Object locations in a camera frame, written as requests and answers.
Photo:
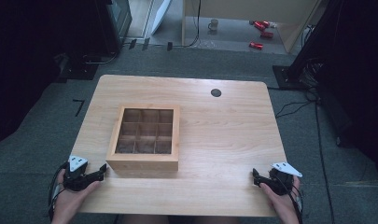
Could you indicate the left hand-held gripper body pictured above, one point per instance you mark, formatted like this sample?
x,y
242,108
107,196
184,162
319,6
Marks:
x,y
77,180

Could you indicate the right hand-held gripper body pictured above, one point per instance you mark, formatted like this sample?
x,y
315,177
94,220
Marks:
x,y
281,183

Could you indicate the wooden compartment box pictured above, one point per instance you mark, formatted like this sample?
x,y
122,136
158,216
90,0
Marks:
x,y
144,161

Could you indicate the person's right hand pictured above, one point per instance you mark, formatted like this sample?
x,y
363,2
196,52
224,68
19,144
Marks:
x,y
284,205

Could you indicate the person's left hand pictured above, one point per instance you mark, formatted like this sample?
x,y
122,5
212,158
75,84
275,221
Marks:
x,y
68,202

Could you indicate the black tape corner mark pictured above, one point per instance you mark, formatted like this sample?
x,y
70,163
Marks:
x,y
80,105

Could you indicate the dark round table grommet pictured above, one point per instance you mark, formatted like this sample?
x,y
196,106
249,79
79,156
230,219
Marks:
x,y
216,92

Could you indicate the black stand with base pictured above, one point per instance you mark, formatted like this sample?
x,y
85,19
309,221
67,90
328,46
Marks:
x,y
301,62

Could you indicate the red can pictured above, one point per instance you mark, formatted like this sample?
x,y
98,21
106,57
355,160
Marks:
x,y
256,45
266,34
260,25

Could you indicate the black tape strip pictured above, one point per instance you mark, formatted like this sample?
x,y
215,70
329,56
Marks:
x,y
170,46
132,44

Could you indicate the grey mug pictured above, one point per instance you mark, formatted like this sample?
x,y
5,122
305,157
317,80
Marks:
x,y
213,24

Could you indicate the white board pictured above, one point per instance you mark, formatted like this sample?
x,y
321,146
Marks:
x,y
161,14

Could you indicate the black floor base plate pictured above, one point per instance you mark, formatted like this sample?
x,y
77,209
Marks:
x,y
79,73

